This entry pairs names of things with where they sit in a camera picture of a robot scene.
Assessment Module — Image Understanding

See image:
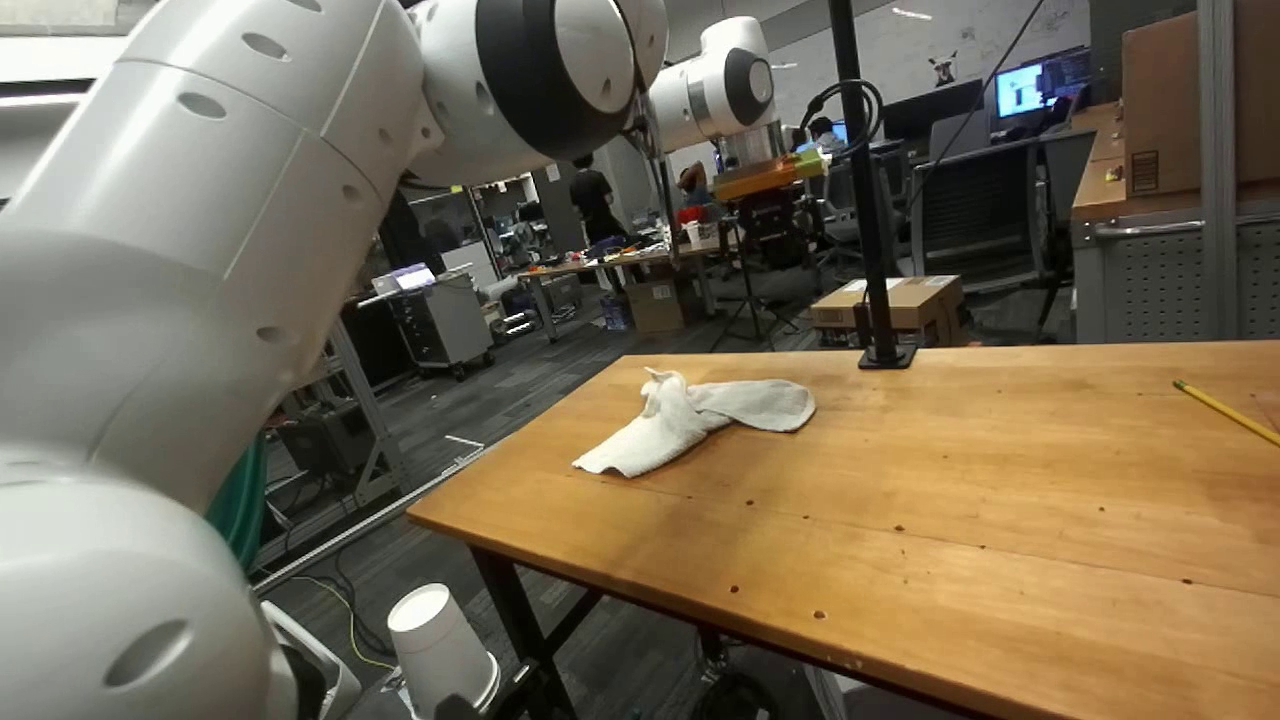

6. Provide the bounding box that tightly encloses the white towel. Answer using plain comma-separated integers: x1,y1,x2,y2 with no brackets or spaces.
574,363,819,483

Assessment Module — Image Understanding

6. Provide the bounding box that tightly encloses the person in black t-shirt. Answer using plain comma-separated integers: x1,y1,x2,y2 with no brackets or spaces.
567,150,632,256

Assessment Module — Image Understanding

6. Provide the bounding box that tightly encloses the white rolling cabinet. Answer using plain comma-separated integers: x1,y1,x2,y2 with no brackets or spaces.
389,273,496,377

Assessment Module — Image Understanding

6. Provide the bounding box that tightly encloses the open laptop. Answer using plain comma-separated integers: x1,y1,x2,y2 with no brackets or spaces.
374,261,439,296

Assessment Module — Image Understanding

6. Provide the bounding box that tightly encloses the person in dark clothing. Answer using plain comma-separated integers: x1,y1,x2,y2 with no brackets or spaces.
378,193,433,273

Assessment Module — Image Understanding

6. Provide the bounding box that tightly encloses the black vertical pole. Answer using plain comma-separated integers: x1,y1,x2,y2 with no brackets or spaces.
828,0,920,371

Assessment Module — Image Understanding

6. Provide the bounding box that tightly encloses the low cardboard box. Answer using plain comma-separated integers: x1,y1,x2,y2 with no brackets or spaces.
807,273,968,350

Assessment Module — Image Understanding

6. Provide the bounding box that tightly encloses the grey metal cart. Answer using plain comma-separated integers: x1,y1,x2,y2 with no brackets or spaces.
263,314,403,534

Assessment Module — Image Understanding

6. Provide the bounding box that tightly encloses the white paper cup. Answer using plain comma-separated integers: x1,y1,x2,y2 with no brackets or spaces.
386,579,507,720

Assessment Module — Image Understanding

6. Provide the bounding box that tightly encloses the dark grey square panel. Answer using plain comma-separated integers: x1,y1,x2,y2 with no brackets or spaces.
914,131,1072,292

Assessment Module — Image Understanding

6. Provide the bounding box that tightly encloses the lit computer monitor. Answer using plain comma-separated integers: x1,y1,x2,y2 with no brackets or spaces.
992,57,1061,125

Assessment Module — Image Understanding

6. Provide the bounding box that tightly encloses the grey metal cabinet wooden top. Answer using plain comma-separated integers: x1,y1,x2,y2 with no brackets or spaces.
1068,98,1280,345

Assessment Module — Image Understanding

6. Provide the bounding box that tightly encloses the large cardboard box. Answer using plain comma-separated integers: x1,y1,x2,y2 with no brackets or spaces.
1115,0,1280,199

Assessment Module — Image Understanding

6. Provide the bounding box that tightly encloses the yellow pencil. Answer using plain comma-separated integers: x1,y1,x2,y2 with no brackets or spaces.
1172,379,1280,451

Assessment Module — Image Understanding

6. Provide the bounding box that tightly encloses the yellow wrist camera mount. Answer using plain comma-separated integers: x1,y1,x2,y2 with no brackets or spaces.
714,150,834,207

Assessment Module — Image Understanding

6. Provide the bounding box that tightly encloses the black table frame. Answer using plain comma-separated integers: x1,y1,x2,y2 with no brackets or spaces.
464,541,752,720

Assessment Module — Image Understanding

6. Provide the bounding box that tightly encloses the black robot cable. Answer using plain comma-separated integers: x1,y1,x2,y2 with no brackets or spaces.
797,77,892,171

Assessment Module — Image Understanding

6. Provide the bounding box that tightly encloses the grey metal post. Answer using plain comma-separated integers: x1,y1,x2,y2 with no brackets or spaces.
1192,0,1245,339

